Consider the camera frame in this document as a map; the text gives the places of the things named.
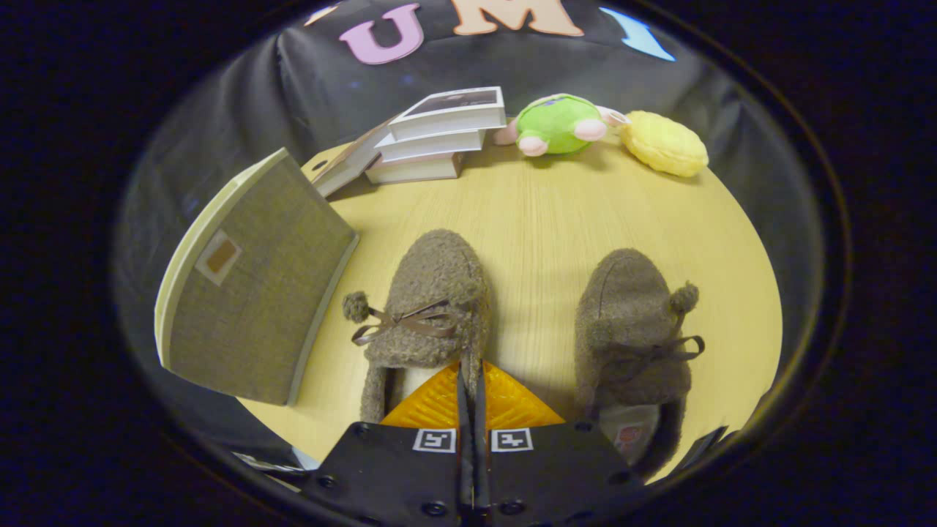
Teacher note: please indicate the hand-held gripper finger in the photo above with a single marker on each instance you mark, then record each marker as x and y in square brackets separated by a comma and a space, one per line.
[479, 410]
[463, 410]

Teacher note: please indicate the brown fuzzy shoe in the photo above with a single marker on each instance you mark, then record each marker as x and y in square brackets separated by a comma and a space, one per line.
[432, 293]
[629, 322]

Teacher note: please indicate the grey fabric storage box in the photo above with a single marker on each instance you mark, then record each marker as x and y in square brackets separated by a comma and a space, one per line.
[256, 285]

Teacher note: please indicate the leaning thin book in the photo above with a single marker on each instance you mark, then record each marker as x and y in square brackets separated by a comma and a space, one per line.
[350, 162]

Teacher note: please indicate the white book dark cover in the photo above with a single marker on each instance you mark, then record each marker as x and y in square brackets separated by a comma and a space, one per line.
[450, 116]

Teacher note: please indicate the green plush toy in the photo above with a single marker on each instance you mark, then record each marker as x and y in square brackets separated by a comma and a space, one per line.
[560, 124]

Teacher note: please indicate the yellow plush toy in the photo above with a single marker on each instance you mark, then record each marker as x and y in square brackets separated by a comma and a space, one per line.
[665, 143]

